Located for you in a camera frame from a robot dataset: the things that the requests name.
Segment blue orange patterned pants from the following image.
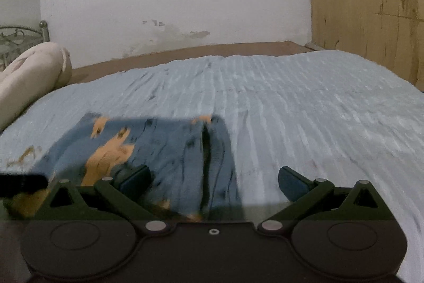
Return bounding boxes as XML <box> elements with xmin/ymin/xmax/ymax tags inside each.
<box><xmin>3</xmin><ymin>113</ymin><xmax>245</xmax><ymax>222</ymax></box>

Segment brown mattress sheet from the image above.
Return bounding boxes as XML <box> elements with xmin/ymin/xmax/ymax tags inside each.
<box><xmin>70</xmin><ymin>41</ymin><xmax>311</xmax><ymax>84</ymax></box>

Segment grey metal headboard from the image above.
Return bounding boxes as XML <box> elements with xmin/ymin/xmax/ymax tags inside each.
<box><xmin>0</xmin><ymin>20</ymin><xmax>50</xmax><ymax>71</ymax></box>

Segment cream rolled duvet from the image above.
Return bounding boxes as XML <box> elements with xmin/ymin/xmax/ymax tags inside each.
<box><xmin>1</xmin><ymin>42</ymin><xmax>72</xmax><ymax>130</ymax></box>

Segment light blue ribbed bedspread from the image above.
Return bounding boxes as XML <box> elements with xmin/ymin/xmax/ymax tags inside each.
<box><xmin>1</xmin><ymin>51</ymin><xmax>423</xmax><ymax>282</ymax></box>

